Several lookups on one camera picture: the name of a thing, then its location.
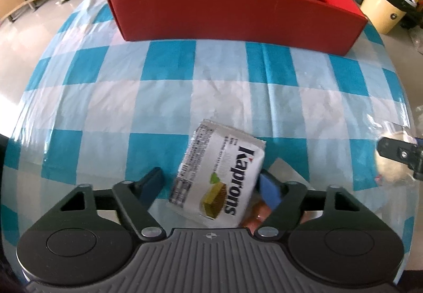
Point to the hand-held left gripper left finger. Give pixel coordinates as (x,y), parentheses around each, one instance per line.
(150,186)

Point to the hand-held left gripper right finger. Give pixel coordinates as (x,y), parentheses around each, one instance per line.
(271,190)

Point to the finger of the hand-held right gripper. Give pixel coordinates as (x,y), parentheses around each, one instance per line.
(393,149)

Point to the cream puff snack packet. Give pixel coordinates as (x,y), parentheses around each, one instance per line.
(391,170)

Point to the white wafer packet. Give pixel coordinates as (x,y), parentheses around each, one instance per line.
(214,160)

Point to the red cardboard box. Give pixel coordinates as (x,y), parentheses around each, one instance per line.
(231,15)

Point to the white paper sheet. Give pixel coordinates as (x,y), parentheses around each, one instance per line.
(287,170)

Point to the blue white checkered tablecloth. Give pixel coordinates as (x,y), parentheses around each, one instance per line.
(99,98)

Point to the cream trash bin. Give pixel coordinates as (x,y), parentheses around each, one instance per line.
(383,12)

